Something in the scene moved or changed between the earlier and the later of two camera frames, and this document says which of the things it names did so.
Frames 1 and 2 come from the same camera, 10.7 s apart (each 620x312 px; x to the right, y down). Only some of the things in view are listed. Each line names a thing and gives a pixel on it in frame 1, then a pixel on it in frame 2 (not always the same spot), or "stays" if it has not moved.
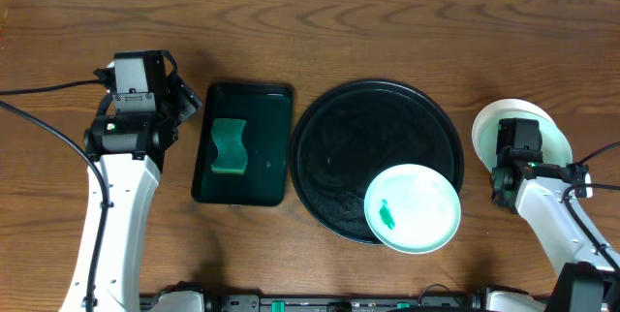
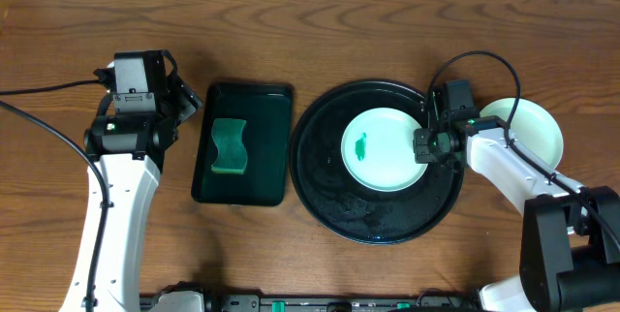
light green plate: x=413 y=208 -> x=378 y=149
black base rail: x=431 y=300 stays
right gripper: x=511 y=206 -> x=421 y=152
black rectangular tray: x=267 y=111 stays
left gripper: x=183 y=97 stays
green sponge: x=232 y=155 stays
